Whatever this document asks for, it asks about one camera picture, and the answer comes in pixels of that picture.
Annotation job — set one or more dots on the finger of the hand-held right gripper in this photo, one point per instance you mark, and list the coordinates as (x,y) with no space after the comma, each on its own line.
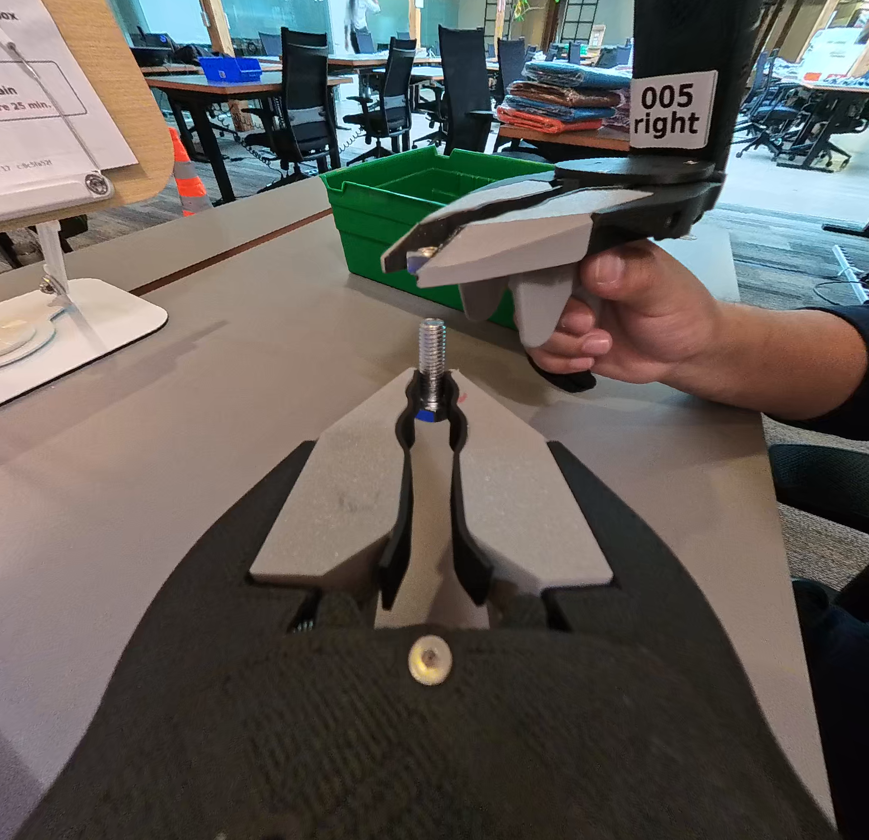
(516,250)
(516,199)

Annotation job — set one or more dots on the person's right hand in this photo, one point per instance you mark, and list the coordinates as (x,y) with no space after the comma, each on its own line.
(652,317)

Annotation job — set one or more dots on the instruction sign on stand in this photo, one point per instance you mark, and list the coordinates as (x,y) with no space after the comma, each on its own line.
(115,53)

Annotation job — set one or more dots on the stack of folded cloths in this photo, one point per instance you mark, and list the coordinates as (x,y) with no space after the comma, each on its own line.
(563,97)

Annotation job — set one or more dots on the white instruction sheet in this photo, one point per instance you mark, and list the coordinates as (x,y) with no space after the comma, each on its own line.
(47,127)

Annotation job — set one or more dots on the wooden desk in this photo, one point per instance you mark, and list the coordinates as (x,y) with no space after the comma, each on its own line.
(224,85)

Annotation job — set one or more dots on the small blue bin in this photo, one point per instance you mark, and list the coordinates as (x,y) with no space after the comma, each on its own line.
(231,70)

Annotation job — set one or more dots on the blue-marked silver nut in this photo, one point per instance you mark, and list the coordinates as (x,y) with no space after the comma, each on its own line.
(422,258)

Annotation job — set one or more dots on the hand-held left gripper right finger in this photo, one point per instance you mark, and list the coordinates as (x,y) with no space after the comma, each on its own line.
(529,507)

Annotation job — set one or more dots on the orange traffic cone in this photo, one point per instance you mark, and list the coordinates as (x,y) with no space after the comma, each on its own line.
(190,185)

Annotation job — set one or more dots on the person's leg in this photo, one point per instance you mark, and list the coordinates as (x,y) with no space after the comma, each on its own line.
(842,684)

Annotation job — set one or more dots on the black office chair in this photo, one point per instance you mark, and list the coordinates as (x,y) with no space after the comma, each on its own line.
(465,73)
(821,480)
(400,73)
(305,73)

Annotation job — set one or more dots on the large silver bolt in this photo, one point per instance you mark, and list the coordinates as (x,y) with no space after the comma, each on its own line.
(432,358)

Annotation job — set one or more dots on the green plastic bin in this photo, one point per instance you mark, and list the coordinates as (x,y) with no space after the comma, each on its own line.
(380,216)

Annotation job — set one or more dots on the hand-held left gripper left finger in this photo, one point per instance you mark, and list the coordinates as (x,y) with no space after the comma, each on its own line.
(326,507)

